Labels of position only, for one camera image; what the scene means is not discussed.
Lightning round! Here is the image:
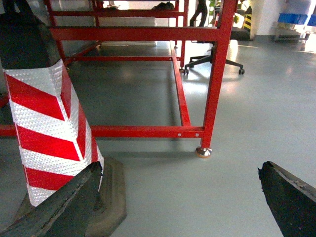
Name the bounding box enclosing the red metal table frame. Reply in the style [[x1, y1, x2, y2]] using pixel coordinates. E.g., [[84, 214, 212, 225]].
[[0, 0, 239, 158]]

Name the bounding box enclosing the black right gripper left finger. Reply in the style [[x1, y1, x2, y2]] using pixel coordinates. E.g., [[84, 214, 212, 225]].
[[0, 161, 102, 237]]

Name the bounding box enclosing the yellow black striped post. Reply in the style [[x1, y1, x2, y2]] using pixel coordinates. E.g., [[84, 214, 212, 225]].
[[243, 6, 252, 33]]

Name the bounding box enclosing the red white striped bollard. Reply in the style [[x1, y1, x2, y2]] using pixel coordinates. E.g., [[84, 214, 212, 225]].
[[0, 9, 126, 237]]

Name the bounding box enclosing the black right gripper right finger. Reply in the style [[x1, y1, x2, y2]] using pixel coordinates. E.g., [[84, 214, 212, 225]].
[[258, 161, 316, 237]]

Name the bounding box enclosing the steel shelf with blue bins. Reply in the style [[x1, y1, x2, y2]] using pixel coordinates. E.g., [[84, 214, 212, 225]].
[[274, 13, 316, 41]]

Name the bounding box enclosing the black office chair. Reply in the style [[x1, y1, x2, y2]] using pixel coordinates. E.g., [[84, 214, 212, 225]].
[[182, 46, 245, 75]]

